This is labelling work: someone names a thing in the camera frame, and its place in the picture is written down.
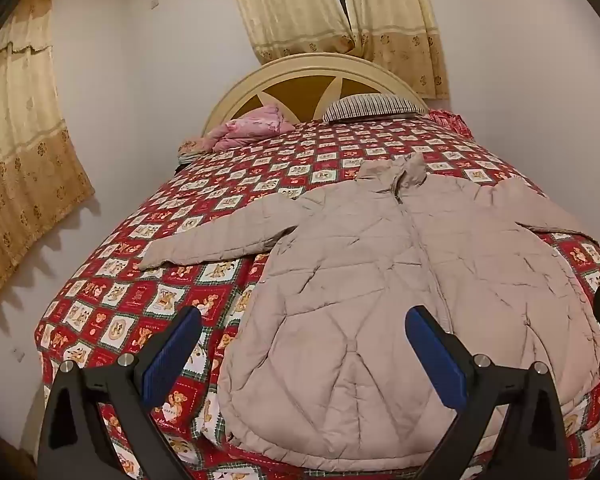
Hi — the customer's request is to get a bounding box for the red patterned cloth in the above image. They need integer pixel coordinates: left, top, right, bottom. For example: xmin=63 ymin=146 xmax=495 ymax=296
xmin=428 ymin=109 xmax=477 ymax=138

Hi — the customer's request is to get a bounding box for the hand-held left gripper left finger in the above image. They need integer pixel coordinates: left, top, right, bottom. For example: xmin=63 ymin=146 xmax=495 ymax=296
xmin=36 ymin=306 xmax=203 ymax=480

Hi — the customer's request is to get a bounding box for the beige puffer jacket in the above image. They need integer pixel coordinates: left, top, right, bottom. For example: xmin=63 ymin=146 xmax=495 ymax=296
xmin=139 ymin=151 xmax=600 ymax=472

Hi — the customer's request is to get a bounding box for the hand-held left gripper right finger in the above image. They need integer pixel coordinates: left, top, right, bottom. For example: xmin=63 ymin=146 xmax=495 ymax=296
xmin=404 ymin=305 xmax=571 ymax=480

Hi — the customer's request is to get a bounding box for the striped pillow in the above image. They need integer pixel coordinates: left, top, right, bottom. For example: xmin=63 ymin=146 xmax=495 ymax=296
xmin=322 ymin=93 xmax=430 ymax=123

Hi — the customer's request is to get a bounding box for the beige side curtain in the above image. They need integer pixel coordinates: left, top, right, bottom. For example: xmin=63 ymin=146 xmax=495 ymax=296
xmin=0 ymin=0 xmax=95 ymax=317

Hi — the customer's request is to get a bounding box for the pink quilt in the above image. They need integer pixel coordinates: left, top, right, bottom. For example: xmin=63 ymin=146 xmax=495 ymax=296
xmin=202 ymin=102 xmax=296 ymax=152

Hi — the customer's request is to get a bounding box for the cream wooden bed headboard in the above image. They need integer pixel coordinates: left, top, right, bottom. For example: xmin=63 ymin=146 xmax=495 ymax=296
xmin=200 ymin=52 xmax=430 ymax=136

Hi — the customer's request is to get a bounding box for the red checked bear bedspread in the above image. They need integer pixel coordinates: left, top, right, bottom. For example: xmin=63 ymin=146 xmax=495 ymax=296
xmin=34 ymin=112 xmax=600 ymax=480

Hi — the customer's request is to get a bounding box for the beige window curtain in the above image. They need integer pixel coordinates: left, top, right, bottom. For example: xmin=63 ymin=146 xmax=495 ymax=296
xmin=224 ymin=0 xmax=451 ymax=100

